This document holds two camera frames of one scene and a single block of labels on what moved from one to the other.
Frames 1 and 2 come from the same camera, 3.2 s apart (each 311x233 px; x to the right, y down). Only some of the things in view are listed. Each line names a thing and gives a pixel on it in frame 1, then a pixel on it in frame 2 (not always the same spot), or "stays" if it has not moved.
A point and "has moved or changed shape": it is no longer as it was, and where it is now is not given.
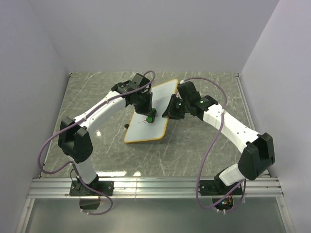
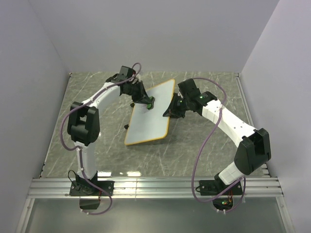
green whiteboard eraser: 149,119 has moved or changed shape
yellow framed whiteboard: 140,129 stays
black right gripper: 170,112 stays
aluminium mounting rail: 153,188 stays
